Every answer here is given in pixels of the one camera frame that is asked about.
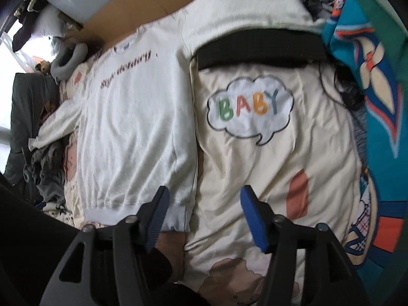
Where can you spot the grey neck pillow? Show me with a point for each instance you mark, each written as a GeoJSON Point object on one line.
{"type": "Point", "coordinates": [68, 63]}

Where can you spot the brown garment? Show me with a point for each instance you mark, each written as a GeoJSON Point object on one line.
{"type": "Point", "coordinates": [47, 110]}

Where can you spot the white black spotted fleece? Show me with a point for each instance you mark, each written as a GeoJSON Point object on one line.
{"type": "Point", "coordinates": [60, 212]}

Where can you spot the brown cardboard sheet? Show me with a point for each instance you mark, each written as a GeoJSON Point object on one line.
{"type": "Point", "coordinates": [143, 3]}

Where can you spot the black crumpled garment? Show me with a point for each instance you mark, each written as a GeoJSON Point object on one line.
{"type": "Point", "coordinates": [24, 32]}

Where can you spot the cream bear print blanket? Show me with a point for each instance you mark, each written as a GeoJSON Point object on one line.
{"type": "Point", "coordinates": [271, 165]}

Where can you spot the white pillow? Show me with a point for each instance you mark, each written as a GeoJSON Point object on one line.
{"type": "Point", "coordinates": [47, 22]}

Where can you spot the light grey sweatshirt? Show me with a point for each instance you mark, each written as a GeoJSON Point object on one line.
{"type": "Point", "coordinates": [137, 127]}

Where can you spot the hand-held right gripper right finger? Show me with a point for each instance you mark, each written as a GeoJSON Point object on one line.
{"type": "Point", "coordinates": [255, 220]}

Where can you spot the small plush doll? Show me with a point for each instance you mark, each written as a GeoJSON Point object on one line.
{"type": "Point", "coordinates": [43, 67]}

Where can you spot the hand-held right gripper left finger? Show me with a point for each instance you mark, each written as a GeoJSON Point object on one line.
{"type": "Point", "coordinates": [157, 213]}

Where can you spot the teal patterned blanket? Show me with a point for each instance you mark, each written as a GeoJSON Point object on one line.
{"type": "Point", "coordinates": [376, 102]}

